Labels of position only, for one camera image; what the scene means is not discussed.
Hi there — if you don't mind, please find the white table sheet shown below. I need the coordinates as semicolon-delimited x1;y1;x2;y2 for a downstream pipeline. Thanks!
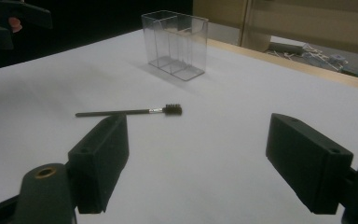
0;29;358;224

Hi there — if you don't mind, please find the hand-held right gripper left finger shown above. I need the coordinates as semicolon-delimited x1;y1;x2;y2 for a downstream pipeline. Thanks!
67;114;130;215

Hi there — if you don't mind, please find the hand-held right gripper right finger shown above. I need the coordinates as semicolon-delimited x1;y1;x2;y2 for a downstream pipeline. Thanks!
265;113;354;215

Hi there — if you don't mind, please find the white cord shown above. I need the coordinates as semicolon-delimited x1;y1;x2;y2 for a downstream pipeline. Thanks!
302;44;347;71

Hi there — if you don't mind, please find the black curtain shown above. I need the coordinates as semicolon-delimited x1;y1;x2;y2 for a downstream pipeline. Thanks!
0;0;194;72

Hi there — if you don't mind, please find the clear plastic organizer box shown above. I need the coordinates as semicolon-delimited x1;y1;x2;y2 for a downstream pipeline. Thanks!
141;9;210;82

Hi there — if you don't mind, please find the beige wooden shelf unit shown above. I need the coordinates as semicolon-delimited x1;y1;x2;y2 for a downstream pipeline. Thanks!
192;0;358;58

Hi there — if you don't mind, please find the black makeup brush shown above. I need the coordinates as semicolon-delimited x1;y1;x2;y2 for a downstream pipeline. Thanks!
75;104;183;119

